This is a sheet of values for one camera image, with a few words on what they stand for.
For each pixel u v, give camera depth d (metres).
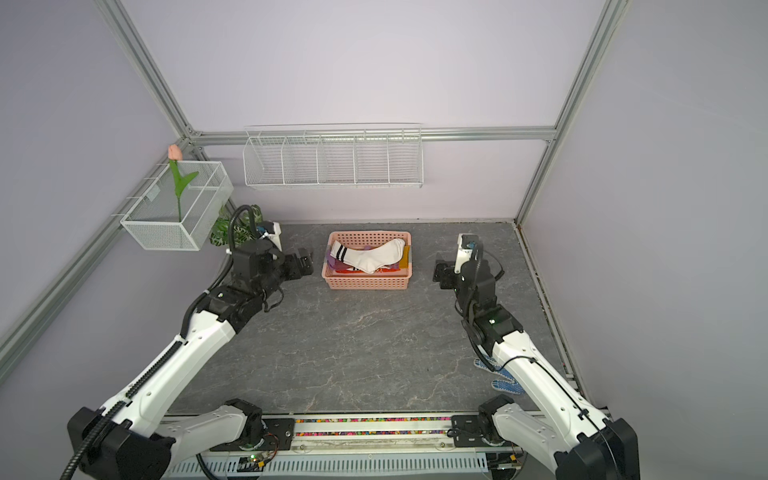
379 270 1.04
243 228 0.81
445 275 0.68
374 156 1.04
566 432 0.41
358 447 0.73
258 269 0.57
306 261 0.69
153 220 0.79
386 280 0.96
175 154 0.83
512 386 0.81
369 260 1.03
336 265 0.99
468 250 0.63
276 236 0.67
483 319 0.56
